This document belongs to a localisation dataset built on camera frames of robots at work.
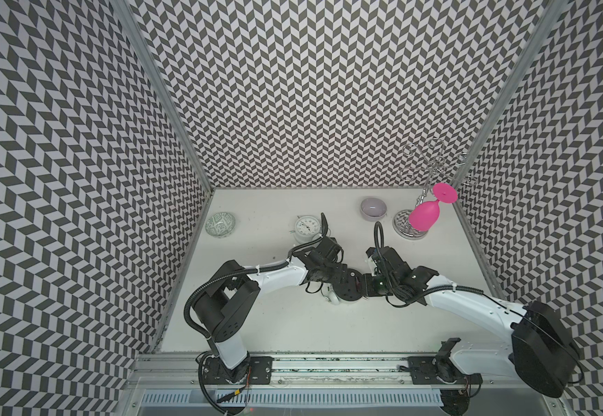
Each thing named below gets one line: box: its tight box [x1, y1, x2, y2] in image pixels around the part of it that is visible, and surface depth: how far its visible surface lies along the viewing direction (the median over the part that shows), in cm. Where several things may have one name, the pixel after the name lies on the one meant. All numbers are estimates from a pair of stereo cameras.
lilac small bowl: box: [360, 197, 388, 221], surface depth 108 cm
